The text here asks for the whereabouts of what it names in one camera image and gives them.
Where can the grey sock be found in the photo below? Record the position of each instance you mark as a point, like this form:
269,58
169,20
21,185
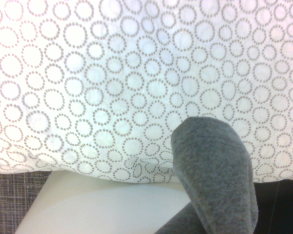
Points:
210,170

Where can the black bed base panel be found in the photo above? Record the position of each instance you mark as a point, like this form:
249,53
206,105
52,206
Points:
283,209

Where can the white bed frame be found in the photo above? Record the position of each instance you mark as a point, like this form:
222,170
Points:
100,207

